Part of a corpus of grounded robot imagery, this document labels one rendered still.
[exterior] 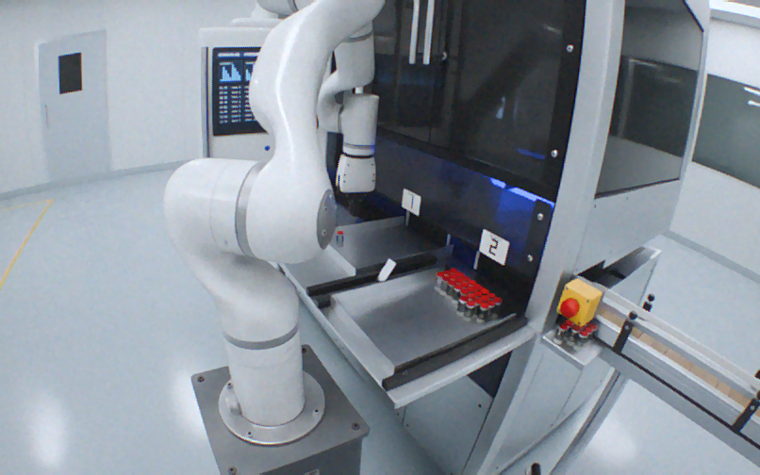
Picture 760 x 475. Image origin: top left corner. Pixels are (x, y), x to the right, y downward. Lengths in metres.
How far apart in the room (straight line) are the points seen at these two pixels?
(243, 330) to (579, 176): 0.65
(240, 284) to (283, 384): 0.17
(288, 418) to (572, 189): 0.67
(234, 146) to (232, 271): 0.92
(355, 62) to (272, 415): 0.71
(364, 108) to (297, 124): 0.52
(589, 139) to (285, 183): 0.57
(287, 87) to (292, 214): 0.17
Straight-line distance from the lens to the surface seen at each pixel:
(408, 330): 0.83
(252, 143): 1.40
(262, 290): 0.51
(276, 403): 0.61
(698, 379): 0.93
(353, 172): 1.01
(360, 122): 0.97
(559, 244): 0.83
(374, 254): 1.12
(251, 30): 1.39
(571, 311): 0.81
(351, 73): 0.88
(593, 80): 0.78
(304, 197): 0.41
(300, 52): 0.52
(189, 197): 0.47
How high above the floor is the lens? 1.39
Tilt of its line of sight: 25 degrees down
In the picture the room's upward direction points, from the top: 5 degrees clockwise
